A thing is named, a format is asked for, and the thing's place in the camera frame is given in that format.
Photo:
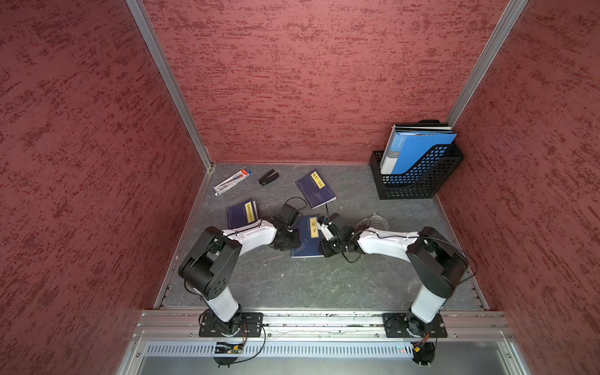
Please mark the blue folder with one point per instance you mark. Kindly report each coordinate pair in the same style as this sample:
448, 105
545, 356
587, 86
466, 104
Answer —
405, 148

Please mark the blue book Zhuangzi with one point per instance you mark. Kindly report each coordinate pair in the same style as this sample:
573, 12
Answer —
310, 238

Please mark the blue book Tang poems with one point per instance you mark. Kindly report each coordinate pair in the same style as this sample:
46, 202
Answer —
315, 190

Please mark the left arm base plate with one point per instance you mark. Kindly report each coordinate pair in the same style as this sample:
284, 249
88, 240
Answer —
242, 325

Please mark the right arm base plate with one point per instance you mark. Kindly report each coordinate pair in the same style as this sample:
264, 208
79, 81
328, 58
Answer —
406, 325

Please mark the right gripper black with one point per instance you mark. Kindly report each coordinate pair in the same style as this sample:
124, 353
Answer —
323, 245

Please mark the grey knitted cloth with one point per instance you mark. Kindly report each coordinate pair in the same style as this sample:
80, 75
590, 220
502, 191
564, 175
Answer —
375, 221

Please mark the dark folders behind blue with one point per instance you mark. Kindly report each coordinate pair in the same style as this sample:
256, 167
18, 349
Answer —
424, 126

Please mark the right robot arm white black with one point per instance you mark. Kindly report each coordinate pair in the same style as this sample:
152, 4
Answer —
438, 263

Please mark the black mesh file holder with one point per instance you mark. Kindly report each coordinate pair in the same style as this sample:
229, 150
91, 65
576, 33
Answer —
423, 179

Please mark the blue book Yuewei notes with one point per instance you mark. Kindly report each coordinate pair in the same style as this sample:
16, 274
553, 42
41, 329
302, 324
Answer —
242, 214

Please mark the white red pen package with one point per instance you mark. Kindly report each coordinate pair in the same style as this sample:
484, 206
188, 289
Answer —
231, 182

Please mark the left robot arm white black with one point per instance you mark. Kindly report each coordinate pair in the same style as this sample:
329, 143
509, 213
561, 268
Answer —
207, 269

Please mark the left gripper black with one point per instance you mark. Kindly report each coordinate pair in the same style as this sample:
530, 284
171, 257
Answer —
294, 244

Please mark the black stapler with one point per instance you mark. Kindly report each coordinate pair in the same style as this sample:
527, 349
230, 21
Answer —
269, 177

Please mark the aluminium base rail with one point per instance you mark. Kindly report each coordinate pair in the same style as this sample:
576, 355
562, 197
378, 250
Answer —
288, 332

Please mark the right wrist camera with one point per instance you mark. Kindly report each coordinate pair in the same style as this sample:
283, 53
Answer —
323, 227

